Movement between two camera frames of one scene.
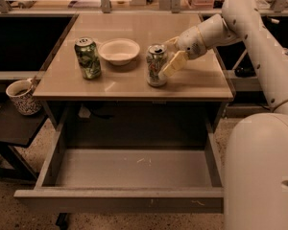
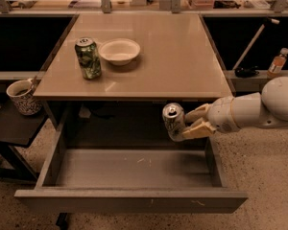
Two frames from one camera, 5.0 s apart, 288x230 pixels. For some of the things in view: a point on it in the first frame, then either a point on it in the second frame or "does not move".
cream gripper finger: x=176 y=62 -> x=201 y=129
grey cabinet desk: x=96 y=88 does not move
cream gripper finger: x=172 y=39 -> x=197 y=113
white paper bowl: x=119 y=51 does not move
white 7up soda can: x=156 y=59 -> x=174 y=117
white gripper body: x=189 y=44 -> x=221 y=114
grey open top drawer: x=126 y=179 does not move
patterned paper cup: x=21 y=95 does not move
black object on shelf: x=245 y=72 does not move
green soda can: x=88 y=58 does not move
